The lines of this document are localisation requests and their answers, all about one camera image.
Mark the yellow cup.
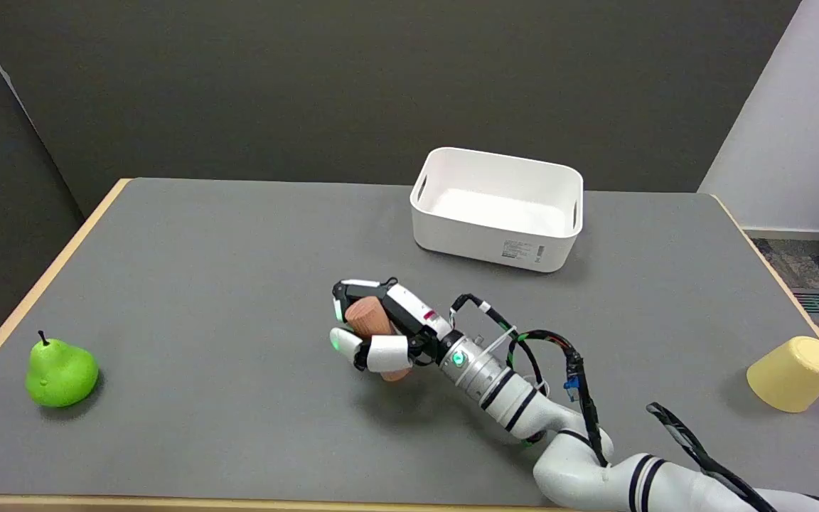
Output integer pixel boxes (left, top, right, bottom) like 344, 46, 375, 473
746, 336, 819, 414

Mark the black braided cable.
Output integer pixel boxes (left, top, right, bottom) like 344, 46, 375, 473
646, 402, 780, 512

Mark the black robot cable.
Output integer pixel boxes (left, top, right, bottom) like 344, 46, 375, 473
450, 292, 609, 468

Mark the green pear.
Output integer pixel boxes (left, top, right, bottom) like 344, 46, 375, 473
25, 330, 100, 409

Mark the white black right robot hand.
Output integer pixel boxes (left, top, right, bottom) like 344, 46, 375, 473
329, 277, 454, 373

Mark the white plastic box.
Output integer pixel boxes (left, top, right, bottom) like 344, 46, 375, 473
409, 147, 584, 273

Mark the wooden cylinder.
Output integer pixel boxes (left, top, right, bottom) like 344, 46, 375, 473
345, 297, 413, 383

